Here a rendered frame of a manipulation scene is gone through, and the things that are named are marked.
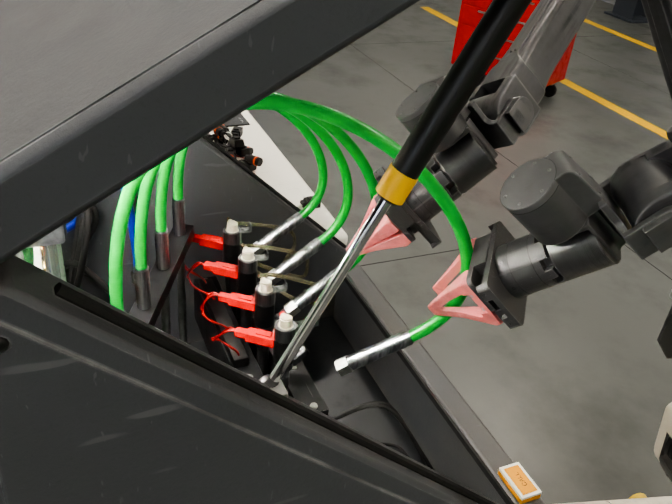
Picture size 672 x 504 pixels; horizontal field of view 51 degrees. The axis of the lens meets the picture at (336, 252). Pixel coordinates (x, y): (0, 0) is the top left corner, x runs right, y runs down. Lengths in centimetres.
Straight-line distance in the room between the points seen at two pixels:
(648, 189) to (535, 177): 10
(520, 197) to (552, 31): 36
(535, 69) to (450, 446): 52
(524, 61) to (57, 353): 67
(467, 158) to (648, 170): 21
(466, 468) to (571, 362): 177
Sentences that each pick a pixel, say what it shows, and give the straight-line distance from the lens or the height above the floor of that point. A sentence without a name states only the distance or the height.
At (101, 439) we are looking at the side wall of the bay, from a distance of 43.
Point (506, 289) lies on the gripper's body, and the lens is 72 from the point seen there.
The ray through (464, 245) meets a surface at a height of 128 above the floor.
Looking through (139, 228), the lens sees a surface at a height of 122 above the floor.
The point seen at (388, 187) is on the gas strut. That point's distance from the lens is 41.
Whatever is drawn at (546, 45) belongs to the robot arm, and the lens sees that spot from 94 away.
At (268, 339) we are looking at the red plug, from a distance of 90.
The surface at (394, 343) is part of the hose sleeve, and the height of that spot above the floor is 115.
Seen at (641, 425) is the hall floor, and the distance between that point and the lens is 262.
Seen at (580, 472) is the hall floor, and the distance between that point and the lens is 237.
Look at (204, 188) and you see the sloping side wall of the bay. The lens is 111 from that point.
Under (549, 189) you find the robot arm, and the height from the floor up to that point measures 139.
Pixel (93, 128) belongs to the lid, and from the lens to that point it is 30.
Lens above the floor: 165
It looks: 32 degrees down
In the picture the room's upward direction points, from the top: 6 degrees clockwise
